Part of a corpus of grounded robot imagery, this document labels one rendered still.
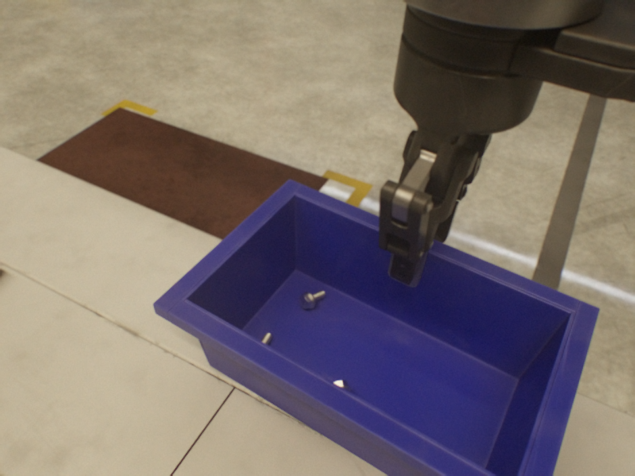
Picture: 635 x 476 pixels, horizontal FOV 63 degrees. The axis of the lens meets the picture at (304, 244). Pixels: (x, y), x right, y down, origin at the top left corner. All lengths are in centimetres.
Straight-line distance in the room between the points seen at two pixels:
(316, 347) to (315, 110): 198
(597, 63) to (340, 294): 26
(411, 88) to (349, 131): 192
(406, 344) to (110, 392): 22
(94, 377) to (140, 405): 4
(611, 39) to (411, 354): 25
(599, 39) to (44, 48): 293
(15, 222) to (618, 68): 48
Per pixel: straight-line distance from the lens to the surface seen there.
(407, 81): 28
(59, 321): 45
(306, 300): 41
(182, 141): 214
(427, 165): 28
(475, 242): 178
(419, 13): 27
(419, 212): 27
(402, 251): 31
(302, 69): 267
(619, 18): 28
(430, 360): 40
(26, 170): 61
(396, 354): 40
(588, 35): 25
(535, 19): 24
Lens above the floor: 117
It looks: 45 degrees down
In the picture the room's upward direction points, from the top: 2 degrees clockwise
